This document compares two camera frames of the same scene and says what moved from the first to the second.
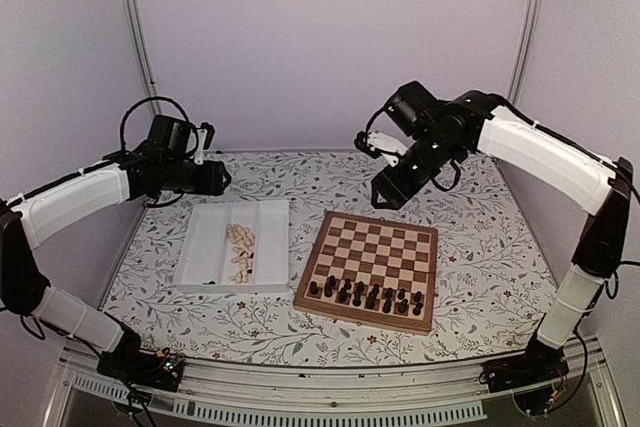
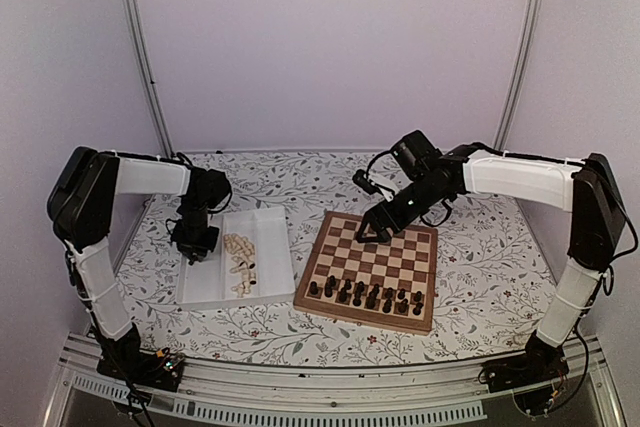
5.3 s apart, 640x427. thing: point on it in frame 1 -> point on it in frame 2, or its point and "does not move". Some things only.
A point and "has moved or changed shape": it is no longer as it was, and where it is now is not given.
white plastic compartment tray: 206,258 has moved or changed shape
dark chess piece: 357,297 does not move
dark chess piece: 370,301 does not move
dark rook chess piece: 417,310 does not move
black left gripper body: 208,185 -> 194,237
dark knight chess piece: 403,306 does not move
